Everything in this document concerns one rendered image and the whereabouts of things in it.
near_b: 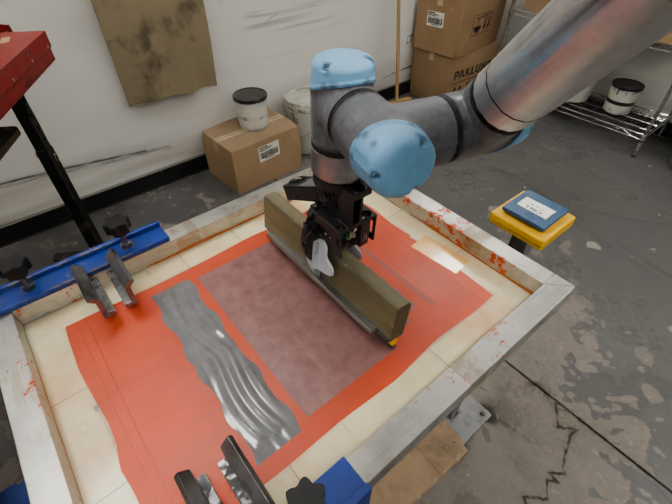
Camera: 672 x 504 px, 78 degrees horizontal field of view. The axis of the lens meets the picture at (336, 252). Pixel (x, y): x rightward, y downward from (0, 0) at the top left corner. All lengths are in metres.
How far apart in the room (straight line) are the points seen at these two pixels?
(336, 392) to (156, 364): 0.28
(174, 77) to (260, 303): 2.01
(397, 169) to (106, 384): 0.53
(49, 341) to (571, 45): 0.79
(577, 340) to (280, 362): 1.63
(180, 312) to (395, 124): 0.49
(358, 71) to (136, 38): 2.07
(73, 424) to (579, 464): 1.56
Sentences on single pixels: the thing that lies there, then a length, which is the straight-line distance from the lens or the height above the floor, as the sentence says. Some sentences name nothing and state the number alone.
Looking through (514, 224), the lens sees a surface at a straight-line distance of 0.95.
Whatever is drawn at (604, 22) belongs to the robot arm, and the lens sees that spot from 0.37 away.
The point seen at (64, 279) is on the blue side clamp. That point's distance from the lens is 0.83.
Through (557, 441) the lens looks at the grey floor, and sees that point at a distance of 1.81.
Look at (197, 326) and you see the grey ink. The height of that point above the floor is 0.96.
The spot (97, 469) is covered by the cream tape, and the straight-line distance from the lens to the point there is 0.67.
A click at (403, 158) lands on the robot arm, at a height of 1.31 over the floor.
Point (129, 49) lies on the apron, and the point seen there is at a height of 0.82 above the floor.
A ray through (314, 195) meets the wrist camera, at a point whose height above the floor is 1.16.
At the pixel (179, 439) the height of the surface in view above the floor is 0.95.
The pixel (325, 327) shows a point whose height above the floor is 0.95.
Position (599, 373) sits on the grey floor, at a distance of 2.05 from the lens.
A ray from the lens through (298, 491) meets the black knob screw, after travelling 0.48.
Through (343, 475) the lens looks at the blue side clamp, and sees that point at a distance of 0.54.
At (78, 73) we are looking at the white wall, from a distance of 2.53.
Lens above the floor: 1.52
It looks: 44 degrees down
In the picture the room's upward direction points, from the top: straight up
